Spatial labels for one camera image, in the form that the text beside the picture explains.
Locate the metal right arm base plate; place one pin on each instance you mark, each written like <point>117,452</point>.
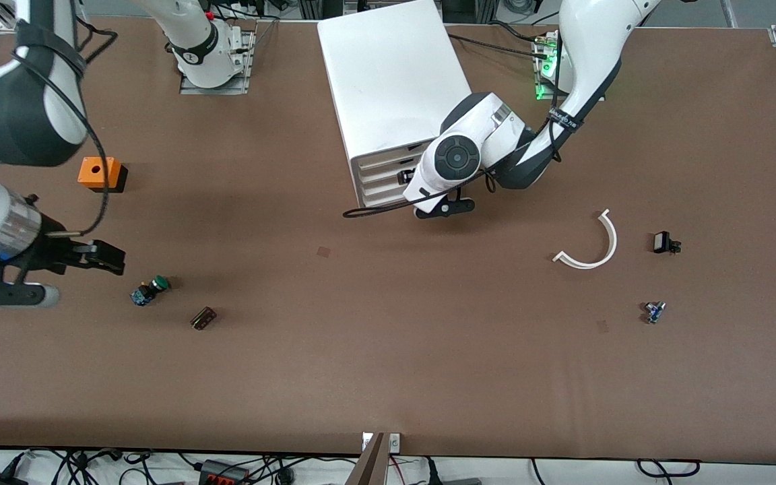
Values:
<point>216,89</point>

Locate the white curved plastic strip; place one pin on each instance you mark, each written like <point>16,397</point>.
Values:
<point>611,239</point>

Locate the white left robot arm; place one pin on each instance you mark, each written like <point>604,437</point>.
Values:
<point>590,40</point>

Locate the black power strip red switches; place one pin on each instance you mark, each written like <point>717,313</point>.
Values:
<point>223,475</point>

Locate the small white bracket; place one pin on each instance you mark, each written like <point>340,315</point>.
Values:
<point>395,442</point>
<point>366,441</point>

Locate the green push button switch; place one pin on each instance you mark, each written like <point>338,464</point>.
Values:
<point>149,291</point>

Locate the small black electrical component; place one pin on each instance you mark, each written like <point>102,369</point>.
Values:
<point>661,242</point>

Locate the wooden post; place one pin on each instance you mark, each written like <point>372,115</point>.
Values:
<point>369,468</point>

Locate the orange button enclosure box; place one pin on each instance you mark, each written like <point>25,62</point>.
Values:
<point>97,172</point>

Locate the dark brown cylindrical capacitor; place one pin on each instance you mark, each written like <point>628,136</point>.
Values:
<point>203,318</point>

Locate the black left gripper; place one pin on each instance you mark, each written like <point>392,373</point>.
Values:
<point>404,177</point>

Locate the small blue electrical component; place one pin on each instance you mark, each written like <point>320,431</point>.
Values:
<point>654,312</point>

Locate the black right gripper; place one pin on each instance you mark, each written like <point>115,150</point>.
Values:
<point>53,252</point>

